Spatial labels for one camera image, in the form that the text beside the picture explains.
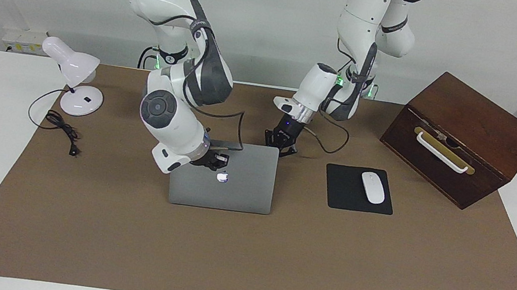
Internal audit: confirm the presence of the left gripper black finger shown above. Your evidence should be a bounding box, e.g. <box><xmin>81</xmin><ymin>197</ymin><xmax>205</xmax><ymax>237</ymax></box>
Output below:
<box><xmin>279</xmin><ymin>143</ymin><xmax>299</xmax><ymax>160</ymax></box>

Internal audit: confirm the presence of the grey laptop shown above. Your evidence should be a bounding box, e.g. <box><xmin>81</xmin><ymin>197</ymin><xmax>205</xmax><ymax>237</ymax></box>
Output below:
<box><xmin>165</xmin><ymin>133</ymin><xmax>281</xmax><ymax>217</ymax></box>

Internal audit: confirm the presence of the black mouse pad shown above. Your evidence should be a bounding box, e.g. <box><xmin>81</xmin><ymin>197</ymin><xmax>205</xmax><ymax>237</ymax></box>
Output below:
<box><xmin>321</xmin><ymin>162</ymin><xmax>399</xmax><ymax>217</ymax></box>

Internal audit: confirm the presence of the white computer mouse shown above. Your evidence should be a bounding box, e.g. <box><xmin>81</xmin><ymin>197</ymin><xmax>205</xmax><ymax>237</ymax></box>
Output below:
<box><xmin>358</xmin><ymin>171</ymin><xmax>388</xmax><ymax>205</ymax></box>

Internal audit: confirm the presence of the brown table mat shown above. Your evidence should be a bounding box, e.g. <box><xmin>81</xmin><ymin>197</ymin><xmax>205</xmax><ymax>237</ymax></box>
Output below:
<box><xmin>0</xmin><ymin>48</ymin><xmax>517</xmax><ymax>290</ymax></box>

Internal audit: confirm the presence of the white desk lamp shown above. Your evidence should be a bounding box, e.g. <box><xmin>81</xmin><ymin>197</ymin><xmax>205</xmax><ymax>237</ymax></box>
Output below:
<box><xmin>33</xmin><ymin>35</ymin><xmax>112</xmax><ymax>120</ymax></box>

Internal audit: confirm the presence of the dark brown wooden box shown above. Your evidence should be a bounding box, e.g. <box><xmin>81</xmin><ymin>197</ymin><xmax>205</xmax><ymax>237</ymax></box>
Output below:
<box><xmin>372</xmin><ymin>64</ymin><xmax>517</xmax><ymax>218</ymax></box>

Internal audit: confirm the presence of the white power strip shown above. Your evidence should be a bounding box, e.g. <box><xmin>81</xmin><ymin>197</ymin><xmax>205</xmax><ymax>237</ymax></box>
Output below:
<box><xmin>1</xmin><ymin>26</ymin><xmax>50</xmax><ymax>58</ymax></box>

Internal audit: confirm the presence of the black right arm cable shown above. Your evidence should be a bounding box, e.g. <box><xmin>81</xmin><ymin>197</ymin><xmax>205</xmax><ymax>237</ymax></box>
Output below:
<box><xmin>173</xmin><ymin>14</ymin><xmax>262</xmax><ymax>152</ymax></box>

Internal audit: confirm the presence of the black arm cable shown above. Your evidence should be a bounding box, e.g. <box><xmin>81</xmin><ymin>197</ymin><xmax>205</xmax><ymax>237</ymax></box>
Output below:
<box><xmin>301</xmin><ymin>37</ymin><xmax>379</xmax><ymax>159</ymax></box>
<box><xmin>173</xmin><ymin>14</ymin><xmax>262</xmax><ymax>152</ymax></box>

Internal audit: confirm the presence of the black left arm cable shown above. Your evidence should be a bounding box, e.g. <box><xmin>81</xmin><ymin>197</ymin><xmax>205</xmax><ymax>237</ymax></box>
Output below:
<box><xmin>301</xmin><ymin>37</ymin><xmax>379</xmax><ymax>159</ymax></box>

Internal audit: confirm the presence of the black base cable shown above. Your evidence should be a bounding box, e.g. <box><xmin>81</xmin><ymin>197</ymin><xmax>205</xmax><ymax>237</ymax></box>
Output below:
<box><xmin>137</xmin><ymin>44</ymin><xmax>159</xmax><ymax>71</ymax></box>

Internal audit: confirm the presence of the black lamp power cable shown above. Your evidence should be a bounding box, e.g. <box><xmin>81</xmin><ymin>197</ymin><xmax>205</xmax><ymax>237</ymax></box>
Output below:
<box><xmin>23</xmin><ymin>85</ymin><xmax>88</xmax><ymax>158</ymax></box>

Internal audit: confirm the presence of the white box handle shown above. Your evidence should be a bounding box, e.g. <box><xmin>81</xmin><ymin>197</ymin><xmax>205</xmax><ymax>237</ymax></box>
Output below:
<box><xmin>411</xmin><ymin>130</ymin><xmax>473</xmax><ymax>174</ymax></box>

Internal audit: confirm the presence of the brass handle plate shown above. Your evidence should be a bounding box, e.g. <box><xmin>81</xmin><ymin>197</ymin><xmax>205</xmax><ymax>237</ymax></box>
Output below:
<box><xmin>409</xmin><ymin>126</ymin><xmax>481</xmax><ymax>176</ymax></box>

